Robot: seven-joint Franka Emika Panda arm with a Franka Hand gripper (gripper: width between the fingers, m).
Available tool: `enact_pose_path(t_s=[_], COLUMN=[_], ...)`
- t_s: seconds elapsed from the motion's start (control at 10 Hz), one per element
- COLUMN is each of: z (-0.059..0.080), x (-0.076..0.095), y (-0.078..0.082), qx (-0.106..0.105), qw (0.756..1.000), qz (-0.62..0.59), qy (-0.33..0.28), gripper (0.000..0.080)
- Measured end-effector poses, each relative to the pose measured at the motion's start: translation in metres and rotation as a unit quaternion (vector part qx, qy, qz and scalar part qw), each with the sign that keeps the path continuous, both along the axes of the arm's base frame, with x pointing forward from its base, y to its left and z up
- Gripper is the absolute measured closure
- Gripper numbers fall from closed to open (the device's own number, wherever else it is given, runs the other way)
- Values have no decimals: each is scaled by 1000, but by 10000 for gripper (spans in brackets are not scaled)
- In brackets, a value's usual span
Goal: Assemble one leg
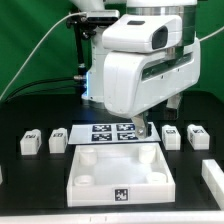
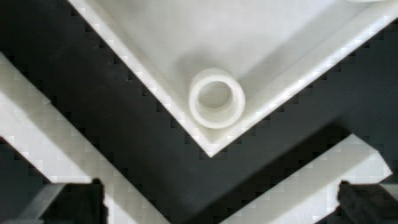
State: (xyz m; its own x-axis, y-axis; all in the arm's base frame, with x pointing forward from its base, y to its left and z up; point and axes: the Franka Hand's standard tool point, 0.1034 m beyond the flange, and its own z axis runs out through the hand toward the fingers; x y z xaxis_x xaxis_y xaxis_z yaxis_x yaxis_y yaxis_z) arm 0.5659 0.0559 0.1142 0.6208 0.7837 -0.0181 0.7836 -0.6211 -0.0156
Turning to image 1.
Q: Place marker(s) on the black camera on stand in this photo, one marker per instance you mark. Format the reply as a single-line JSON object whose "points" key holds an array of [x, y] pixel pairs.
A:
{"points": [[85, 24]]}

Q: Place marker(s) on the white square tabletop tray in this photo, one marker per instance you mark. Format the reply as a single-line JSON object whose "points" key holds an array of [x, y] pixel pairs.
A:
{"points": [[117, 174]]}

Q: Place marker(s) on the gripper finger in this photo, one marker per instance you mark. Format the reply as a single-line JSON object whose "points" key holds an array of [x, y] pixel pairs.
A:
{"points": [[141, 125]]}

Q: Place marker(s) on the white block left edge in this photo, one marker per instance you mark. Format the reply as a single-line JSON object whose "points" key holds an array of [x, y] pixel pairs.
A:
{"points": [[1, 178]]}

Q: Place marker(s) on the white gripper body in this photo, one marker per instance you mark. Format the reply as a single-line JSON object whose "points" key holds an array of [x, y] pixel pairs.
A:
{"points": [[126, 94]]}

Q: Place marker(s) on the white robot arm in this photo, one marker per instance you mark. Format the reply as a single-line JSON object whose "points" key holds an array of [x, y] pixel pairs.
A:
{"points": [[186, 9]]}

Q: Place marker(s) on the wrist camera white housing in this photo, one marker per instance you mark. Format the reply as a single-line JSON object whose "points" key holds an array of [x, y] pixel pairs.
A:
{"points": [[143, 34]]}

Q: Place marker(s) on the white obstacle bar right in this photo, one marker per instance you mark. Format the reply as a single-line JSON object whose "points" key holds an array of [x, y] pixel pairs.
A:
{"points": [[214, 178]]}

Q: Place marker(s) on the white sheet with markers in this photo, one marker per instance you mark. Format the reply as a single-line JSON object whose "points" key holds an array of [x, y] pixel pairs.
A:
{"points": [[108, 133]]}

